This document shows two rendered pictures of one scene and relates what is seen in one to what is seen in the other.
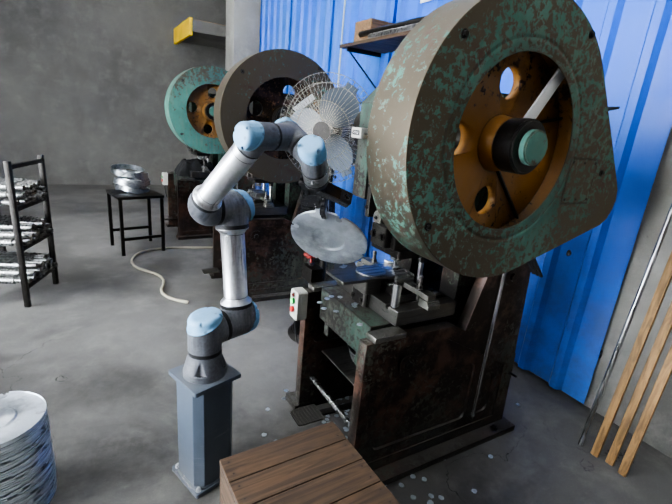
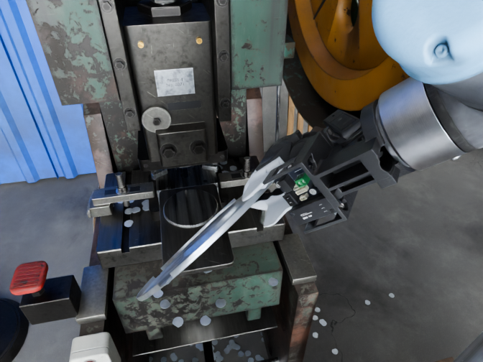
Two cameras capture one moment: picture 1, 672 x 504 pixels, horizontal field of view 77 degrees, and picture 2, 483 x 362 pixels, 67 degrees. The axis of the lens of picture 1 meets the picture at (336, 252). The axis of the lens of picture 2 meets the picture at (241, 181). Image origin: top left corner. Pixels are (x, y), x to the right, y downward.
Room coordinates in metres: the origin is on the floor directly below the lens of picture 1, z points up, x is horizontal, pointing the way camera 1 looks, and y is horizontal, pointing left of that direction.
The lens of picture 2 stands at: (1.30, 0.38, 1.35)
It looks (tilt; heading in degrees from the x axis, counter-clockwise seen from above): 39 degrees down; 289
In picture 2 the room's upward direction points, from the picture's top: straight up
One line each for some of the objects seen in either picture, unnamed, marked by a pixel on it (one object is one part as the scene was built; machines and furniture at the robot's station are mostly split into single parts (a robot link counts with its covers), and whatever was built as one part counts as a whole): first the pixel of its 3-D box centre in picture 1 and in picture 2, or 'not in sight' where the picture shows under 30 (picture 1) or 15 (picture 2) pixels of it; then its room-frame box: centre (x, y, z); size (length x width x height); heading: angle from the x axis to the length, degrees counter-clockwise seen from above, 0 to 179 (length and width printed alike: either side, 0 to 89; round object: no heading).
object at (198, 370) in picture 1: (205, 359); not in sight; (1.30, 0.43, 0.50); 0.15 x 0.15 x 0.10
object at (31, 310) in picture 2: (311, 283); (60, 312); (1.82, 0.10, 0.62); 0.10 x 0.06 x 0.20; 31
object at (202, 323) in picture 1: (206, 329); not in sight; (1.31, 0.43, 0.62); 0.13 x 0.12 x 0.14; 141
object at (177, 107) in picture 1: (230, 155); not in sight; (4.83, 1.29, 0.87); 1.53 x 0.99 x 1.74; 124
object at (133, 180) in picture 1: (134, 207); not in sight; (3.88, 1.95, 0.40); 0.45 x 0.40 x 0.79; 43
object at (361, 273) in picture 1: (359, 287); (195, 241); (1.58, -0.11, 0.72); 0.25 x 0.14 x 0.14; 121
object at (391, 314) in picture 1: (392, 291); (189, 205); (1.67, -0.26, 0.68); 0.45 x 0.30 x 0.06; 31
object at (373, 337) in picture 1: (451, 363); (267, 214); (1.52, -0.52, 0.45); 0.92 x 0.12 x 0.90; 121
